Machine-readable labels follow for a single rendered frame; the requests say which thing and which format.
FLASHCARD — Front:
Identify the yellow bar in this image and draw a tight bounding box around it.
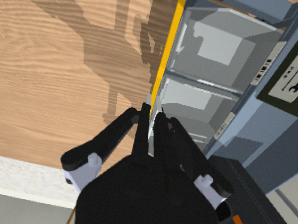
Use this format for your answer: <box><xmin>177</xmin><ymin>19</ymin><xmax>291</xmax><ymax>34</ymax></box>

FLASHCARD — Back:
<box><xmin>150</xmin><ymin>0</ymin><xmax>186</xmax><ymax>115</ymax></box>

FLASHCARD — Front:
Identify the grey open bin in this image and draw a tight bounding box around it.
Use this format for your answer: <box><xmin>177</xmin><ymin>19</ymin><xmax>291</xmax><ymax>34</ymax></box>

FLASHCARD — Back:
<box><xmin>168</xmin><ymin>7</ymin><xmax>284</xmax><ymax>94</ymax></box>
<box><xmin>148</xmin><ymin>116</ymin><xmax>211</xmax><ymax>157</ymax></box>
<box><xmin>158</xmin><ymin>74</ymin><xmax>239</xmax><ymax>139</ymax></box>

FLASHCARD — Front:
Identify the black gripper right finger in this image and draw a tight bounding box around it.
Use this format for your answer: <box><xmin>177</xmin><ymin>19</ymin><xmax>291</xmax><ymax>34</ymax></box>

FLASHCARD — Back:
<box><xmin>152</xmin><ymin>96</ymin><xmax>234</xmax><ymax>209</ymax></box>

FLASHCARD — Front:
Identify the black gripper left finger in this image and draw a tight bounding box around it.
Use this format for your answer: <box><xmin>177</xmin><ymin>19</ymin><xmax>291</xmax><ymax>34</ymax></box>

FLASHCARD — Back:
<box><xmin>61</xmin><ymin>93</ymin><xmax>151</xmax><ymax>199</ymax></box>

